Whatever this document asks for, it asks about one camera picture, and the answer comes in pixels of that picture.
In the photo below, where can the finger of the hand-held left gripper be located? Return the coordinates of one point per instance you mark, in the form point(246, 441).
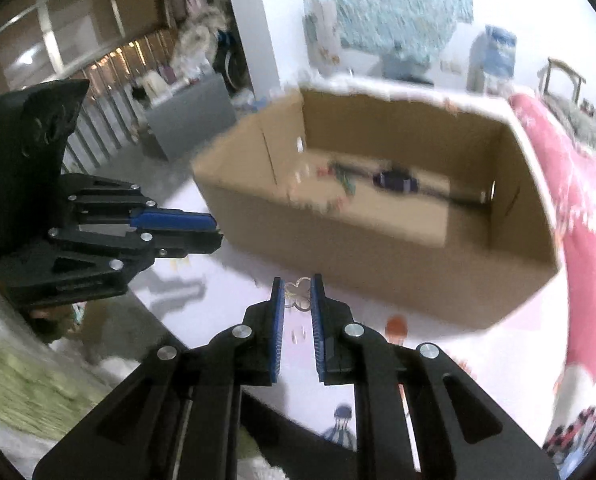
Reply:
point(188, 244)
point(178, 221)

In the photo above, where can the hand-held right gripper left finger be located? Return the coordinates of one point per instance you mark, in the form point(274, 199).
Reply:
point(277, 330)

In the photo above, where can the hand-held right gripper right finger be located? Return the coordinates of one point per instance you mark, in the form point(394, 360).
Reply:
point(319, 330)

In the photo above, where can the gold butterfly charm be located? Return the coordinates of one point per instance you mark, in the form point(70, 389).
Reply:
point(298, 292)

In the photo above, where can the brown cardboard box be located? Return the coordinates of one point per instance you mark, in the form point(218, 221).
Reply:
point(378, 260)

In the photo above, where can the purple smart watch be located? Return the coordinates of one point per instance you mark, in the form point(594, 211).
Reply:
point(395, 181)

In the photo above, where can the grey box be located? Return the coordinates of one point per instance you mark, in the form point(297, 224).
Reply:
point(188, 115)

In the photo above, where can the black pants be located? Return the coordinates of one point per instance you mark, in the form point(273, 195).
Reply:
point(288, 440)

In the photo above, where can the metal railing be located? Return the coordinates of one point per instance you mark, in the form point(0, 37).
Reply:
point(113, 90)

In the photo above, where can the black wheel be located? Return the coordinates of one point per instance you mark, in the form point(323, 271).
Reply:
point(230, 62)

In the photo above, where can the pile of clothes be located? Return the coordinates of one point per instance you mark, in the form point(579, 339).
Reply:
point(198, 42)

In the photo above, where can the white patterned panel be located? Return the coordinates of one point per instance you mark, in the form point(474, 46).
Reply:
point(322, 30)

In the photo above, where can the pink printed blanket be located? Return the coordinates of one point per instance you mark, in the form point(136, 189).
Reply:
point(583, 240)

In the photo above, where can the white water dispenser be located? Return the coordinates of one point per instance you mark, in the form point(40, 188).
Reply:
point(483, 80)

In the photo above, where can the grey blanket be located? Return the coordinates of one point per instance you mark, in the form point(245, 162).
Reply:
point(588, 125)

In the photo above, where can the blue water bottle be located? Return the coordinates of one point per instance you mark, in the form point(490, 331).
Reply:
point(498, 42)

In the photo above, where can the wooden chair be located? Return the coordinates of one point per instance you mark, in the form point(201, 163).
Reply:
point(560, 77)

